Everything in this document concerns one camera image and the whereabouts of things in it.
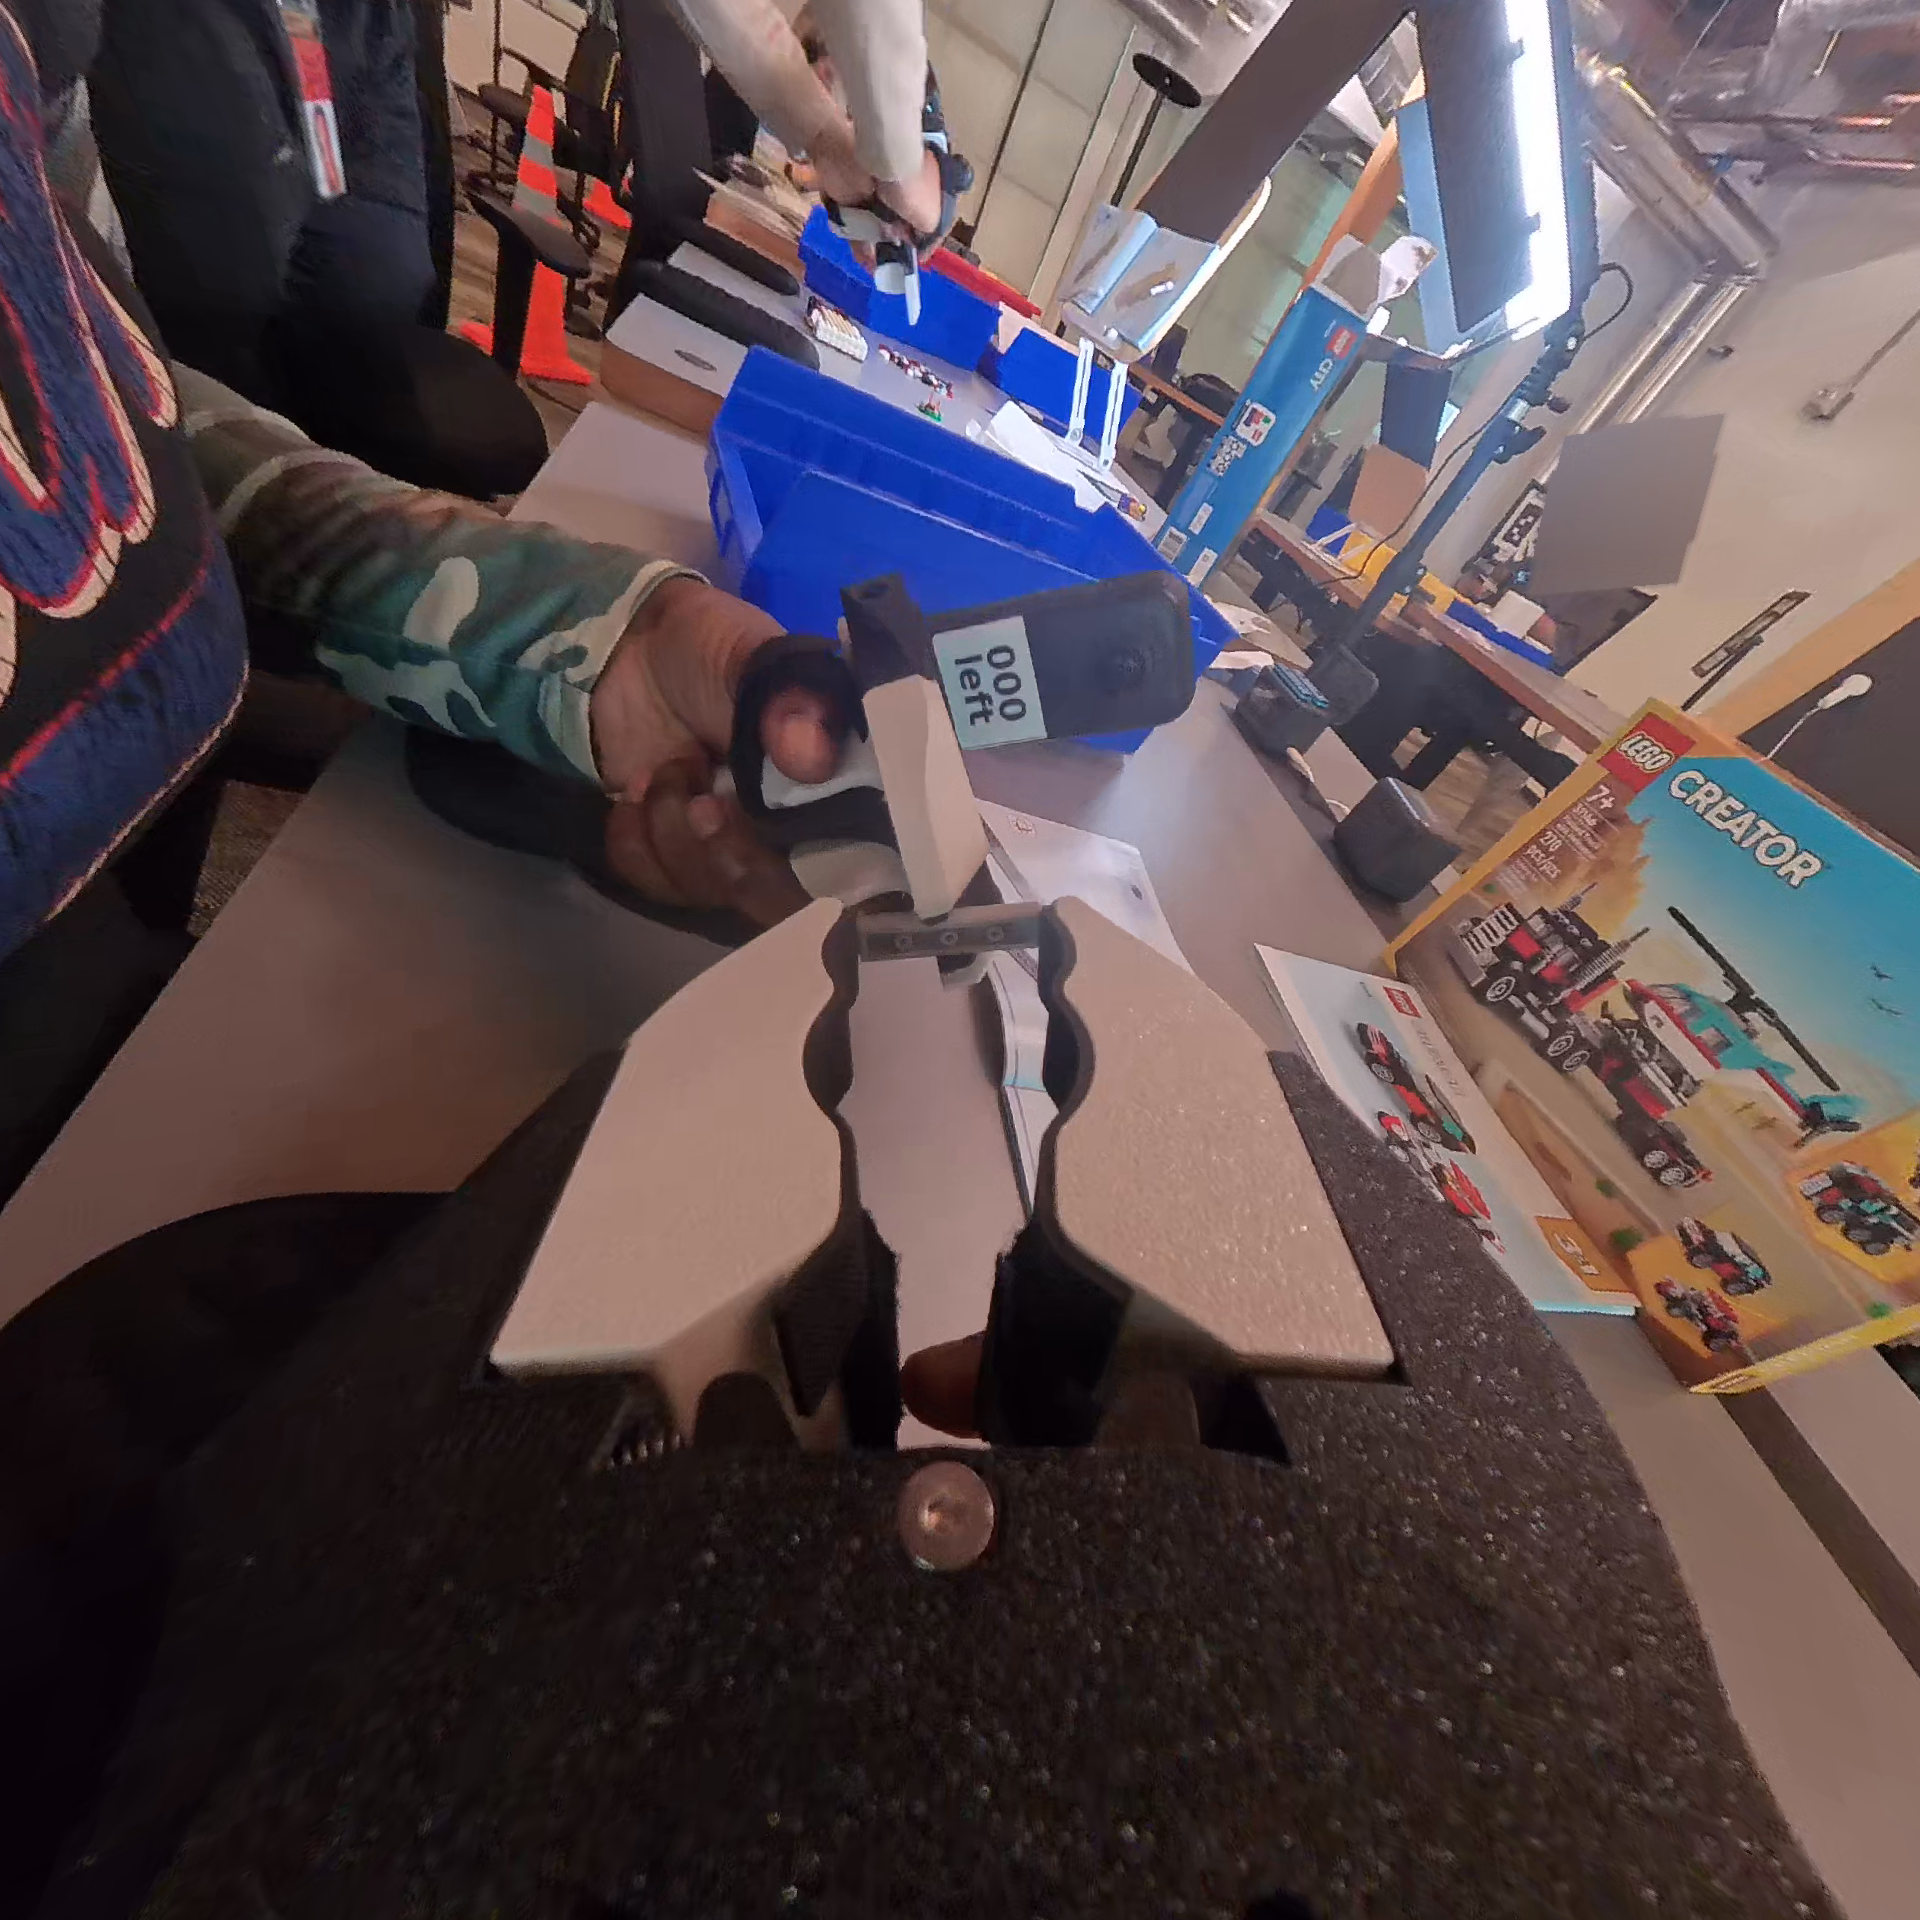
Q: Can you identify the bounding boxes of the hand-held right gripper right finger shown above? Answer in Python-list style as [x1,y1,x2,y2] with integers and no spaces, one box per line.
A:
[979,895,1400,1448]

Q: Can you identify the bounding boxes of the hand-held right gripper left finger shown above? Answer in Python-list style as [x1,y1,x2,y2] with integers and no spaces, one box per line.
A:
[492,895,904,1454]

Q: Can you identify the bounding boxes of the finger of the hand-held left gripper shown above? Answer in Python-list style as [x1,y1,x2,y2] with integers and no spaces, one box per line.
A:
[870,671,988,923]

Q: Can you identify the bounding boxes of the large blue plastic bin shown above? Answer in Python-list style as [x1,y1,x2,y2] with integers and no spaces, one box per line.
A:
[702,345,1235,754]

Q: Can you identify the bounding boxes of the another person's forearm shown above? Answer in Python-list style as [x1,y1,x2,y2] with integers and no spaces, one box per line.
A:
[678,0,935,189]

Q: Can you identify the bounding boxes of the person's left forearm camouflage sleeve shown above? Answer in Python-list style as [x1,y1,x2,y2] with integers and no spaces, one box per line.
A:
[175,362,711,793]

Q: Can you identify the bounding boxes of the small blue plastic bin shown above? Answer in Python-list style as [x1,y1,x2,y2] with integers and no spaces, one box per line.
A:
[995,319,1144,448]

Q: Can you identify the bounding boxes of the tall blue lego box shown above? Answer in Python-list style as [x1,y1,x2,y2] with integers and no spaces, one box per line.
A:
[1159,280,1407,583]

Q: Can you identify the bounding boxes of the lego set box with trucks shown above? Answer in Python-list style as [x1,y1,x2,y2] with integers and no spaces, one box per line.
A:
[1382,694,1920,1401]

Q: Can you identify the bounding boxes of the person's left hand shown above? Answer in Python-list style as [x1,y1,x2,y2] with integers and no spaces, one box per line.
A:
[591,577,868,921]

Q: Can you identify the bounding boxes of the white instruction booklet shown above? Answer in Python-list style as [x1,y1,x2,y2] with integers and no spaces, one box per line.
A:
[959,800,1197,1190]

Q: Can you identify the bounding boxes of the black device with cyan part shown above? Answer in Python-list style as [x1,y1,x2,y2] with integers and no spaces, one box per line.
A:
[1231,642,1382,759]

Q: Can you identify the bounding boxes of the instruction booklet with red car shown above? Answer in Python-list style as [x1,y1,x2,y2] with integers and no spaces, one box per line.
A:
[1255,941,1640,1320]

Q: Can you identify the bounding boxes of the black block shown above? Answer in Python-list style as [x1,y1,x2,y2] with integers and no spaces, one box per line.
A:
[1328,774,1467,905]

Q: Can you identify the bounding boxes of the black light stand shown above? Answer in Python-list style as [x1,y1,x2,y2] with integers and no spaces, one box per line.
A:
[1317,266,1596,665]

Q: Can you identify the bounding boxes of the black office chair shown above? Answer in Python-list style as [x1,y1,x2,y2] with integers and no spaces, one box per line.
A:
[267,319,554,501]

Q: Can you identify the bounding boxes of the studio light panel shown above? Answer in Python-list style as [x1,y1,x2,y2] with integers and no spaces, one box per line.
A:
[1392,0,1603,355]

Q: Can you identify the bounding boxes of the orange traffic cone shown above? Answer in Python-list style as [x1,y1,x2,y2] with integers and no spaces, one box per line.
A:
[454,82,606,387]

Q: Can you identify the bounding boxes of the person's blue knit sweater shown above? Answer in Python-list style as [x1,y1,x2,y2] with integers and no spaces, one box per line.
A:
[0,0,251,962]

